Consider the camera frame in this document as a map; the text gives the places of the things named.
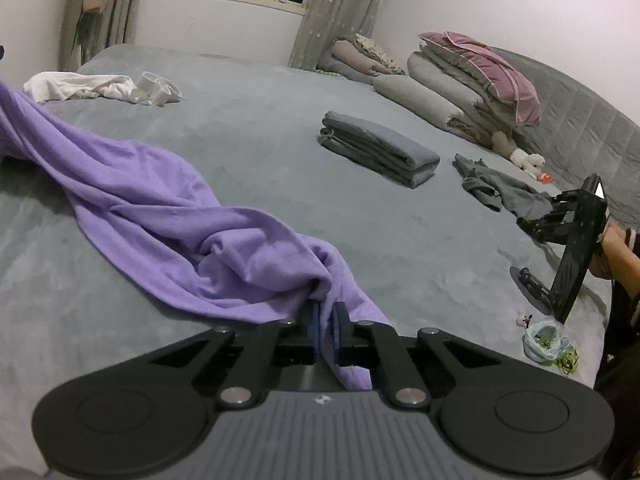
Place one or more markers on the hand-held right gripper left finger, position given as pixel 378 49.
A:
pixel 313 340

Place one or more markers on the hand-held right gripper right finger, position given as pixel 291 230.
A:
pixel 341 340

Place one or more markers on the purple pants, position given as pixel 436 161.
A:
pixel 150 185

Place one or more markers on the dark grey garment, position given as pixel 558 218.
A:
pixel 375 145

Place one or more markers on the clear plastic bag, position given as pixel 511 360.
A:
pixel 542 342

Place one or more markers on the grey-green garment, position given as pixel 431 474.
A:
pixel 510 192

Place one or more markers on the grey bed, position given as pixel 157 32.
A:
pixel 250 100

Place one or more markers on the white plush toy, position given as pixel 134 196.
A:
pixel 530 162

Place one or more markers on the small red toy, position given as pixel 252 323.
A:
pixel 546 178

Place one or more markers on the stack of grey quilts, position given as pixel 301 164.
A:
pixel 440 85

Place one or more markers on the floral patterned cloth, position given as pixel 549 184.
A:
pixel 380 52

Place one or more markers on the pink pillow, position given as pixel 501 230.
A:
pixel 490 70

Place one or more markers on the grey quilted headboard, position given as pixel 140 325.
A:
pixel 590 125

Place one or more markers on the star-patterned grey curtain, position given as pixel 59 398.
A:
pixel 340 10
pixel 120 10

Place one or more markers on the white pants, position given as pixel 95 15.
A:
pixel 65 85

